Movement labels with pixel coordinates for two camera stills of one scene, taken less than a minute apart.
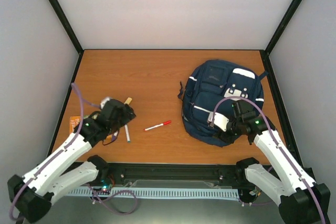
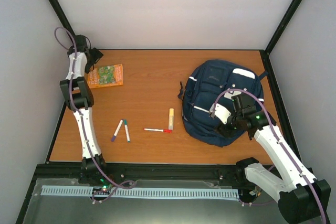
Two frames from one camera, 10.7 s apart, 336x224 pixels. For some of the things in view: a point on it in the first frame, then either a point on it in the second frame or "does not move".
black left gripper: x=127 y=118 to x=97 y=54
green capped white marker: x=127 y=132 does not move
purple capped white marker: x=114 y=136 does not move
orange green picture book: x=74 y=120 to x=105 y=76
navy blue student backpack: x=211 y=82 does not move
